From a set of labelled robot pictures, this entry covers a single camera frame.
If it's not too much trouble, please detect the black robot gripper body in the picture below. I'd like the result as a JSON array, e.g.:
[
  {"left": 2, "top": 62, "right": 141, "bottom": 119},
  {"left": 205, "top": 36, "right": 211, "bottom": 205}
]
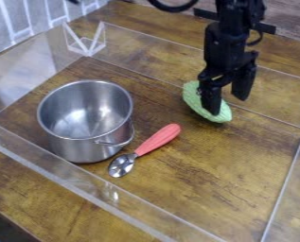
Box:
[{"left": 196, "top": 21, "right": 260, "bottom": 88}]

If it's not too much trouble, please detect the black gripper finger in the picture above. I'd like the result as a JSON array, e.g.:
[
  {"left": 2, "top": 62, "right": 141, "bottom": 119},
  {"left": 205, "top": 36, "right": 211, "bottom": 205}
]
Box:
[
  {"left": 232, "top": 62, "right": 257, "bottom": 101},
  {"left": 199, "top": 82, "right": 221, "bottom": 115}
]

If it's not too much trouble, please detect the green bitter gourd toy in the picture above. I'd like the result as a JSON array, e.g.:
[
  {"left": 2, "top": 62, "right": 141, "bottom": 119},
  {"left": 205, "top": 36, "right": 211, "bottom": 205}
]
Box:
[{"left": 182, "top": 80, "right": 233, "bottom": 123}]

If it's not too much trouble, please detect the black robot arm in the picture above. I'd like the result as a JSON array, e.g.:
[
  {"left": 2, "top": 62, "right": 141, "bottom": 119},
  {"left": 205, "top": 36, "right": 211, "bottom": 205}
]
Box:
[{"left": 197, "top": 0, "right": 265, "bottom": 115}]

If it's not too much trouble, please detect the silver metal pot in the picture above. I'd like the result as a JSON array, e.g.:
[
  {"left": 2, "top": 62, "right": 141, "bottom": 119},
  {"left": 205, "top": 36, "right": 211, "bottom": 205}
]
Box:
[{"left": 37, "top": 79, "right": 134, "bottom": 164}]

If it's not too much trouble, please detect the black wall strip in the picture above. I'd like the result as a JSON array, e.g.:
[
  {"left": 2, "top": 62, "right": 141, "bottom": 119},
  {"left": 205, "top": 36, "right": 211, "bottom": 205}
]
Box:
[{"left": 193, "top": 8, "right": 276, "bottom": 35}]

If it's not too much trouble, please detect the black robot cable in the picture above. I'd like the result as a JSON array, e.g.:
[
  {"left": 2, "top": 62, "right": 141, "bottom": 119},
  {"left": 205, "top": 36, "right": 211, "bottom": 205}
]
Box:
[{"left": 146, "top": 0, "right": 265, "bottom": 46}]

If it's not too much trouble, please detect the clear acrylic tray wall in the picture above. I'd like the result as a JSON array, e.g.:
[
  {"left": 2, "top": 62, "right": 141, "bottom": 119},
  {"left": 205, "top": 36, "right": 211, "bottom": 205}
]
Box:
[{"left": 0, "top": 22, "right": 300, "bottom": 242}]

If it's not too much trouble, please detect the red-handled metal spoon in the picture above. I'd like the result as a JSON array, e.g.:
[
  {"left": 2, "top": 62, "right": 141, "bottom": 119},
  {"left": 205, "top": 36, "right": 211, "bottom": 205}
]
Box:
[{"left": 108, "top": 124, "right": 181, "bottom": 178}]

